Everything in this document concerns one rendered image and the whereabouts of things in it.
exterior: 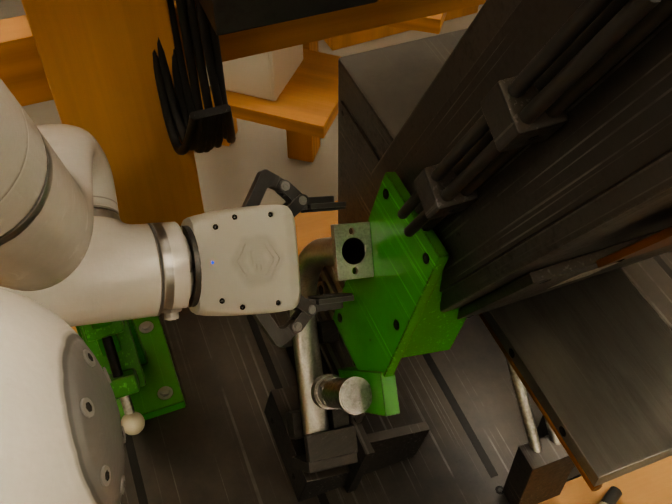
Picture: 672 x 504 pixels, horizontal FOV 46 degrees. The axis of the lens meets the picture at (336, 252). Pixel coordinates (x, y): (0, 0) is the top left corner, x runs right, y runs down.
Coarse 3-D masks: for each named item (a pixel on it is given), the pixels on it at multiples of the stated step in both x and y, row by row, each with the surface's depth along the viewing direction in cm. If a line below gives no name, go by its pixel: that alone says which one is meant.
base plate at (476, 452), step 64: (192, 320) 109; (192, 384) 102; (256, 384) 102; (448, 384) 102; (512, 384) 102; (128, 448) 96; (192, 448) 96; (256, 448) 96; (448, 448) 96; (512, 448) 96
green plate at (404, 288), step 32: (384, 192) 75; (384, 224) 75; (384, 256) 76; (416, 256) 71; (448, 256) 68; (352, 288) 83; (384, 288) 76; (416, 288) 71; (352, 320) 83; (384, 320) 77; (416, 320) 73; (448, 320) 78; (352, 352) 84; (384, 352) 78; (416, 352) 80
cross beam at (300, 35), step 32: (384, 0) 103; (416, 0) 105; (448, 0) 107; (480, 0) 109; (0, 32) 89; (256, 32) 100; (288, 32) 101; (320, 32) 103; (352, 32) 105; (0, 64) 90; (32, 64) 91; (32, 96) 94
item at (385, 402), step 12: (348, 372) 85; (360, 372) 82; (372, 372) 80; (372, 384) 80; (384, 384) 78; (372, 396) 80; (384, 396) 78; (396, 396) 79; (372, 408) 80; (384, 408) 78; (396, 408) 79
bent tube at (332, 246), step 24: (336, 240) 76; (360, 240) 78; (312, 264) 84; (336, 264) 76; (360, 264) 77; (312, 288) 88; (312, 336) 89; (312, 360) 89; (312, 408) 88; (312, 432) 88
